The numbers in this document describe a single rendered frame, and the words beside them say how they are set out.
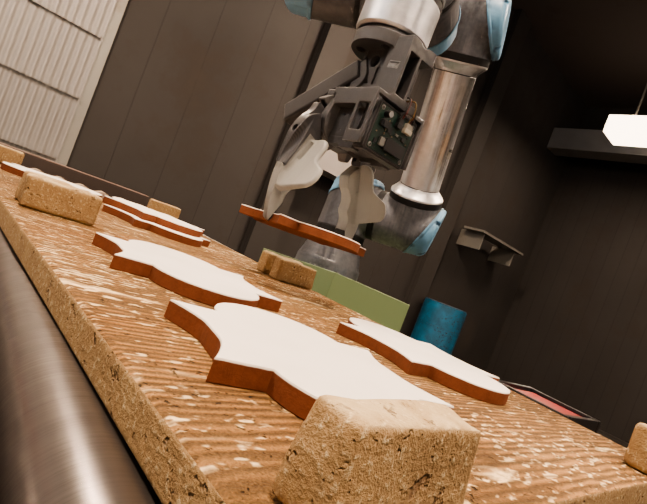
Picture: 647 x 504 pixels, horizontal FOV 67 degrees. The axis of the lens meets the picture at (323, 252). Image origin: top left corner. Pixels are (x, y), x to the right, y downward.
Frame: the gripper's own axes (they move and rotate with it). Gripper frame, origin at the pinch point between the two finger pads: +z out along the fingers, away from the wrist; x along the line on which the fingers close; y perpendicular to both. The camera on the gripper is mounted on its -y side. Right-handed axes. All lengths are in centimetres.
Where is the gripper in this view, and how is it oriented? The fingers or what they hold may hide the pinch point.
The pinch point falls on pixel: (305, 227)
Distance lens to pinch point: 50.8
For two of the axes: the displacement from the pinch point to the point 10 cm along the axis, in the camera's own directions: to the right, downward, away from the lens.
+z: -3.6, 9.3, 0.1
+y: 6.1, 2.5, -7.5
